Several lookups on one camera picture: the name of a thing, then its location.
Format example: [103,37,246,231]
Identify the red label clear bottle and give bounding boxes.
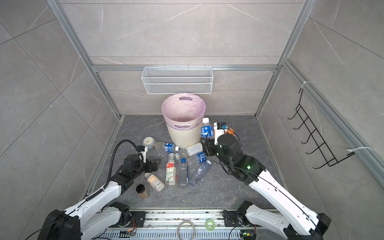
[166,153,177,186]

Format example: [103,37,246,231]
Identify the small blue label bottle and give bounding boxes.
[201,118,215,140]

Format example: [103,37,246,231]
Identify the tall clear bluish bottle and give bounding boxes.
[189,160,212,187]

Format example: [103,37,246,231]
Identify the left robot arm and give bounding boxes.
[36,141,161,240]

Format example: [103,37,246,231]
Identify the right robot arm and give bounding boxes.
[203,134,331,240]

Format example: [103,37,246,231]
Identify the white ribbed trash bin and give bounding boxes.
[166,123,203,148]

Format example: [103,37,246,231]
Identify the pink bin liner bag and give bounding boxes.
[161,93,206,131]

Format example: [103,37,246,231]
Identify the orange shark plush toy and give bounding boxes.
[225,126,238,139]

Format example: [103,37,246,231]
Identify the orange label pill bottle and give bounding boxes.
[145,173,165,192]

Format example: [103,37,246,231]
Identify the brown jar black lid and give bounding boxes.
[136,184,149,199]

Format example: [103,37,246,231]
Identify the clear bottle blue label middle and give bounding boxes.
[187,152,207,164]

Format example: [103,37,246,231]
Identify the clear bottle blue label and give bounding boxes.
[187,152,207,164]
[154,142,180,153]

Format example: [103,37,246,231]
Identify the clear bottle blue label left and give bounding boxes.
[154,142,180,153]

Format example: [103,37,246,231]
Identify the white label wide bottle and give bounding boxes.
[175,143,203,160]

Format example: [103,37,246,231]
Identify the blue cap artesian bottle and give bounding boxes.
[178,159,189,187]

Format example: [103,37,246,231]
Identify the green tape roll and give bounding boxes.
[205,219,216,232]

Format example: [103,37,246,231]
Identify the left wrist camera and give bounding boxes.
[137,145,148,163]

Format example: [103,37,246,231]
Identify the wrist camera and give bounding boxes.
[214,122,227,146]
[137,145,148,163]

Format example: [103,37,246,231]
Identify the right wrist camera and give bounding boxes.
[214,122,227,146]

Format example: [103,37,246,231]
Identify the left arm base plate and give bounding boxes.
[117,211,147,228]

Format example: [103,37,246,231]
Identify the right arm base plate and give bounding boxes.
[222,210,255,227]

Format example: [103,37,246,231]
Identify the grey cable ring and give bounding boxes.
[176,219,196,240]

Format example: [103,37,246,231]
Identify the white wire mesh basket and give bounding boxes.
[141,67,214,95]

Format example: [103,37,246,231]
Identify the black wall hook rack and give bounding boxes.
[288,89,355,170]

